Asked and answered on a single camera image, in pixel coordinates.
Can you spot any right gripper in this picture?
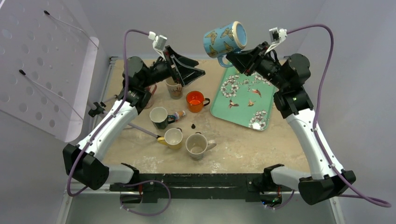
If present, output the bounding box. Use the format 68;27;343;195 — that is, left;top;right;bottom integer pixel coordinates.
227;41;289;91

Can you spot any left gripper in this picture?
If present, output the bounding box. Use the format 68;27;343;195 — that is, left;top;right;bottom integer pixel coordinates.
140;46;204;89

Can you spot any cream mug with coral print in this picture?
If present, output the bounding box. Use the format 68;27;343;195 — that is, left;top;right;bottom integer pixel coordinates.
165;77;183;99

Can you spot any blue mug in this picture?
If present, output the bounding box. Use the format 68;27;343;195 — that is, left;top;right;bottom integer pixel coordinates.
203;21;248;68

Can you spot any orange mug black handle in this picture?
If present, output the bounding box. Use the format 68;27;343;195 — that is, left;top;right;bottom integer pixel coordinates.
186;91;210;113

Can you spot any pink halloween mug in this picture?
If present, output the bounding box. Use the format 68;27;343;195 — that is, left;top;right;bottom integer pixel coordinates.
144;84;157;109

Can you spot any dark teal mug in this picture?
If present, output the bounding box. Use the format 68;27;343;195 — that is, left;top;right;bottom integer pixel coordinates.
149;107;176;130

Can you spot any yellow mug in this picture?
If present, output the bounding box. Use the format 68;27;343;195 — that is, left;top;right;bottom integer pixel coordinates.
157;128;183;149

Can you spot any beige dragon print mug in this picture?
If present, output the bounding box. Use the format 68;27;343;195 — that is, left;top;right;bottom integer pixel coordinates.
185;132;217;160

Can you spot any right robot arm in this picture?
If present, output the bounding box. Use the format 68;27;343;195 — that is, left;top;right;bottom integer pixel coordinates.
226;42;356;205

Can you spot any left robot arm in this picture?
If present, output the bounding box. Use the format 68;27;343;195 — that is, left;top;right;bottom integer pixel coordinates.
63;46;205;195

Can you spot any green floral tray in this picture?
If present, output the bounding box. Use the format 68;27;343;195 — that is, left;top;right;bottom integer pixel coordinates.
210;67;276;131

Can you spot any ice cream cone toy figure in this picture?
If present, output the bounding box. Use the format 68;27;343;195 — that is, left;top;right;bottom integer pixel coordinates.
173;111;186;121

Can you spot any white perforated panel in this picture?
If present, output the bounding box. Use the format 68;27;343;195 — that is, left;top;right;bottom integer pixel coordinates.
0;0;99;142

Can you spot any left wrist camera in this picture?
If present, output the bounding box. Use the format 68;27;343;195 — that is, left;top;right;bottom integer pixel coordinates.
148;31;168;59

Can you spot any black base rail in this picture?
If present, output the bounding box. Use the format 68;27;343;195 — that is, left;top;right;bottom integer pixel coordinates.
110;173;291;203

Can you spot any aluminium frame rail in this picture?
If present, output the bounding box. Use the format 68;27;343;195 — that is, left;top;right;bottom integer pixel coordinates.
83;173;291;198

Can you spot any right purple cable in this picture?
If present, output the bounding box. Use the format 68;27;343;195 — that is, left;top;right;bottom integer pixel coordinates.
264;24;392;211

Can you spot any purple cable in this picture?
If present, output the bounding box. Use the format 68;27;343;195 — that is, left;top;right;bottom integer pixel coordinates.
264;24;392;211
66;29;171;217

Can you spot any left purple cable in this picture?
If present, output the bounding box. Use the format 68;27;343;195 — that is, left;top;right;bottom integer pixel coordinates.
66;29;171;217

